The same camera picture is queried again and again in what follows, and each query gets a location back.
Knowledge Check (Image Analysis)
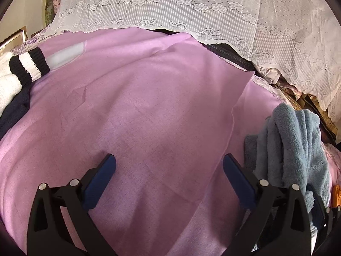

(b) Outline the blue-grey fuzzy garment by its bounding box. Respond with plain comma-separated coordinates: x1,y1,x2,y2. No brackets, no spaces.
244,103,332,231

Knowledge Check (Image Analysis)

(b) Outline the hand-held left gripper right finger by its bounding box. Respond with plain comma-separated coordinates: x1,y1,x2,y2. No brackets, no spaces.
223,153,312,256

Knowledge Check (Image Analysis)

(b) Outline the gold picture frame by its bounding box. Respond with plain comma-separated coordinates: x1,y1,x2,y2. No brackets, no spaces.
0,25,27,52

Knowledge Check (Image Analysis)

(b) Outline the white lace cloth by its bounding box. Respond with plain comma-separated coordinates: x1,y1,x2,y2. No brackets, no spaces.
45,0,341,120

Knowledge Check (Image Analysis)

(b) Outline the pink cloth sheet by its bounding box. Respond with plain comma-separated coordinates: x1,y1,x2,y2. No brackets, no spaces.
0,28,341,256

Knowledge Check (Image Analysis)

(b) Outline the brown patterned cloth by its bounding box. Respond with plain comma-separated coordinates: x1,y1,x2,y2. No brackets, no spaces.
256,68,337,144

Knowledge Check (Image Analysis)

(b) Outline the white sock with black stripes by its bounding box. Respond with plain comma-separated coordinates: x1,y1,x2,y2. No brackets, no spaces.
0,47,51,118

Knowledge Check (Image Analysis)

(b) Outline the purple floral bedsheet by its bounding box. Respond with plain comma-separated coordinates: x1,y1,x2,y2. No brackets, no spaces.
11,24,67,56

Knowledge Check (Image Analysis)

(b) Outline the black cloth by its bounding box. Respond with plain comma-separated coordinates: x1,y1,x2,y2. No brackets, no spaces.
153,29,257,72

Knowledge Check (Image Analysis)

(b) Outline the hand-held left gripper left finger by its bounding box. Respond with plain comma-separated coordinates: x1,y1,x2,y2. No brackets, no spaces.
27,153,118,256

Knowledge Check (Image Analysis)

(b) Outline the orange thing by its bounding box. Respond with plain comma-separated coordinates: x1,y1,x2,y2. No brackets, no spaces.
331,185,341,209

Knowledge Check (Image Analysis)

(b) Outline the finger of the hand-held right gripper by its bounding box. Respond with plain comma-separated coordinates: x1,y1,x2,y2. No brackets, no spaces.
306,183,337,248

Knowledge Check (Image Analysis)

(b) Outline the dark navy garment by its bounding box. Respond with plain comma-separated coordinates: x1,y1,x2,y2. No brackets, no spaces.
0,85,32,140

